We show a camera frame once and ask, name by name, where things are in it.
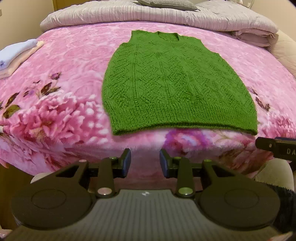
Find green knitted vest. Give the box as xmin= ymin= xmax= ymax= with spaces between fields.
xmin=102 ymin=30 xmax=257 ymax=135

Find beige bed frame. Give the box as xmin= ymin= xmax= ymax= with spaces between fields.
xmin=268 ymin=30 xmax=296 ymax=78

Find folded light blue cloth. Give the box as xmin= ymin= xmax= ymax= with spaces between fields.
xmin=0 ymin=39 xmax=38 ymax=70

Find grey folded quilt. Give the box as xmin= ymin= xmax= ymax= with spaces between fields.
xmin=40 ymin=1 xmax=278 ymax=45

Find pink floral blanket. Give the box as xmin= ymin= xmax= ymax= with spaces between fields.
xmin=1 ymin=22 xmax=295 ymax=188

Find grey pillow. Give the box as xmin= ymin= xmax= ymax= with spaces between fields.
xmin=137 ymin=0 xmax=199 ymax=11

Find folded pale pink cloth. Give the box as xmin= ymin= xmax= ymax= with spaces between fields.
xmin=0 ymin=41 xmax=44 ymax=79

